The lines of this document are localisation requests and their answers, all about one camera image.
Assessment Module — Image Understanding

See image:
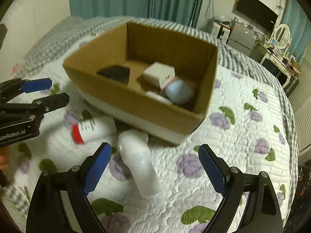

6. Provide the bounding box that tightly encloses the white bottle red cap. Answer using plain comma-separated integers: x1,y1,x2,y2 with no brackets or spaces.
72,116,117,144

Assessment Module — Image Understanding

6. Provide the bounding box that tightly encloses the black power adapter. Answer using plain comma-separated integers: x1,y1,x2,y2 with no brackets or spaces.
96,65,130,85

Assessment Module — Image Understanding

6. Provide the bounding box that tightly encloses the white charger cube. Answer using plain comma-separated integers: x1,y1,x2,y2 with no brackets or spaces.
143,62,175,89
145,91,173,105

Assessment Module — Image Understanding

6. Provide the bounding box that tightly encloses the light blue round object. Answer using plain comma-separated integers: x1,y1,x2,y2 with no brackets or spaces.
165,79,195,105

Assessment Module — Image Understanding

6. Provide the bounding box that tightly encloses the operator hand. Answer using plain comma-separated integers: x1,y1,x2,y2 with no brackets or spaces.
0,146,11,170

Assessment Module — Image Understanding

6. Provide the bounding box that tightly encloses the grey checkered bed sheet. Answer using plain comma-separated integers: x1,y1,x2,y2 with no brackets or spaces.
17,16,294,118

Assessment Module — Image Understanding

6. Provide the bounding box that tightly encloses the floral quilted white bedspread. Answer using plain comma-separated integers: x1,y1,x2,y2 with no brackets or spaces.
1,62,297,232

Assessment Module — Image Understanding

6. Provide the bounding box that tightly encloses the brown cardboard box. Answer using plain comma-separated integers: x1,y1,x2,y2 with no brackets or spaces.
63,22,218,145

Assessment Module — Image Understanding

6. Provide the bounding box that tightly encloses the white louvered wardrobe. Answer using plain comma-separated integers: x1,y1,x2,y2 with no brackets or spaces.
288,73,310,153

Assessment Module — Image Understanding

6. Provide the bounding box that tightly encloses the white dressing table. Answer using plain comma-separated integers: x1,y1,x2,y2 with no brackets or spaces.
249,43,299,97

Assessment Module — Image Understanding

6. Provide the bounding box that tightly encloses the grey mini fridge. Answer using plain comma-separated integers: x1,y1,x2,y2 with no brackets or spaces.
227,23,259,56

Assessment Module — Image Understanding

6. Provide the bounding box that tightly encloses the white oval vanity mirror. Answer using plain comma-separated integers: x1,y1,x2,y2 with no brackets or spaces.
272,24,292,50

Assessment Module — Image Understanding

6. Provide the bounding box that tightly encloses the white black suitcase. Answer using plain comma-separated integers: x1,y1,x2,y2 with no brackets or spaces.
211,22,230,43

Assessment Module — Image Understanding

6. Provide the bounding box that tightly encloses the teal curtain right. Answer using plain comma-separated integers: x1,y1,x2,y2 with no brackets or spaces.
281,0,310,63

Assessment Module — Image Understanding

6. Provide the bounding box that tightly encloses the black wall television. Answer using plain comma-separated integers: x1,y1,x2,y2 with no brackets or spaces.
236,0,278,32

